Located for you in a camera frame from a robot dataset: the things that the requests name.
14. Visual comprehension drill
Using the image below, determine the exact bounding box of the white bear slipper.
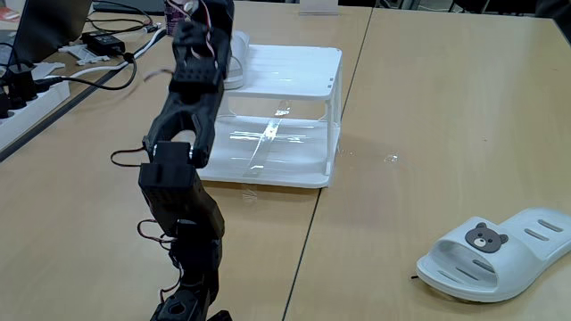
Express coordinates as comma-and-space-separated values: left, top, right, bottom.
222, 29, 252, 91
415, 207, 571, 304

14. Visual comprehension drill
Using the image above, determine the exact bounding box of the white plastic shelf box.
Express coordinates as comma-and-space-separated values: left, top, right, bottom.
195, 43, 343, 190

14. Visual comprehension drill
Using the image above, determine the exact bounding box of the purple drink can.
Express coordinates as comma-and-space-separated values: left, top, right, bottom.
163, 0, 187, 37

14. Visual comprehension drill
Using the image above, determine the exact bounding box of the small white carton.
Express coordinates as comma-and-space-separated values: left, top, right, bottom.
298, 0, 340, 17

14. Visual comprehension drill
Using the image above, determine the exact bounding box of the black power adapter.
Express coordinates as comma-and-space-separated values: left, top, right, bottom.
81, 30, 127, 58

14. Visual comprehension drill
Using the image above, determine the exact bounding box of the dark laptop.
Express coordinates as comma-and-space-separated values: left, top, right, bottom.
12, 0, 94, 64

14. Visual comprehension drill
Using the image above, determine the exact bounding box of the black power plug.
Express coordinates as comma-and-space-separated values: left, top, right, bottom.
7, 63, 40, 110

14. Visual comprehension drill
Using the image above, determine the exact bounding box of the white power strip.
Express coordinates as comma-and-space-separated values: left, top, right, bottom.
0, 79, 71, 152

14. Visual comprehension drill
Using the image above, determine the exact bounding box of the white cable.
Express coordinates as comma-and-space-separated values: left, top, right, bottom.
70, 27, 167, 79

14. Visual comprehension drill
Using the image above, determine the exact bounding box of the black power cable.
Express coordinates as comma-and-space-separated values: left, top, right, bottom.
37, 52, 138, 93

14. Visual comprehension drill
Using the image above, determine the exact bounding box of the white printed bracket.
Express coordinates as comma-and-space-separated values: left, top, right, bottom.
57, 44, 111, 68

